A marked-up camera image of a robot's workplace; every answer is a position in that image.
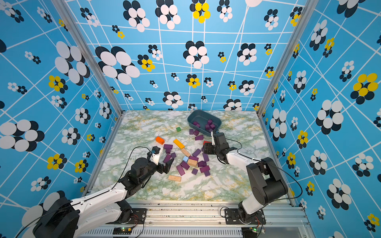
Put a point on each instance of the natural wood brick front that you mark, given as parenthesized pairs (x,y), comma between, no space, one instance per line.
(174,178)

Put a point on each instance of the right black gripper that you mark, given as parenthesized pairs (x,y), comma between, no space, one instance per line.
(207,148)

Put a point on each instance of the purple brick front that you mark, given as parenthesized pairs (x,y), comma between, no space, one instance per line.
(180,170)

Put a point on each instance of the dark teal storage bin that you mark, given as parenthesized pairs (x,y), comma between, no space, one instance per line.
(198,120)

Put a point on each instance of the aluminium front rail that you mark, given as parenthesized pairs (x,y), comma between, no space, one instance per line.
(189,219)

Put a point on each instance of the orange brick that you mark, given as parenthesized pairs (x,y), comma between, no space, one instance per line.
(160,140)

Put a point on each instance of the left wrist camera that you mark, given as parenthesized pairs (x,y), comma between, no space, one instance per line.
(155,158)

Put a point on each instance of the purple long brick centre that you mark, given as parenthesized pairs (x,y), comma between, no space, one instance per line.
(205,157)

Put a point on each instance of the purple long brick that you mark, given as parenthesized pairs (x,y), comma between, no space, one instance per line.
(205,157)
(196,153)

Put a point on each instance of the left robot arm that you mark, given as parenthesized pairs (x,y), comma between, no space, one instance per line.
(60,217)

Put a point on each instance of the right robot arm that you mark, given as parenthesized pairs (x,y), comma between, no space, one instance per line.
(266,182)

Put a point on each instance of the yellow long brick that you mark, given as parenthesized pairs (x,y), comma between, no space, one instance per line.
(178,144)

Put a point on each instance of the natural wood square brick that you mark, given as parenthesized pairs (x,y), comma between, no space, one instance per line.
(192,162)

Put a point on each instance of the purple brick left cluster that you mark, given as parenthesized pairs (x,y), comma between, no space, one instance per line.
(168,146)

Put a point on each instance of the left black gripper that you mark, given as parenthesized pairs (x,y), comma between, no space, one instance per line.
(168,165)

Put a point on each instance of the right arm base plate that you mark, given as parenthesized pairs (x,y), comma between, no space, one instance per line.
(240,217)

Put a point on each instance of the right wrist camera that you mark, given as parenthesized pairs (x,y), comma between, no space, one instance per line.
(218,139)

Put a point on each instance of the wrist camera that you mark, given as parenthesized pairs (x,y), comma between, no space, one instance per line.
(155,158)
(218,139)

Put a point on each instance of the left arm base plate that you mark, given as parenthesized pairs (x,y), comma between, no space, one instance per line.
(133,217)

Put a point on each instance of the engraved natural wood brick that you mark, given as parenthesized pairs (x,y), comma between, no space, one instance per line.
(185,152)

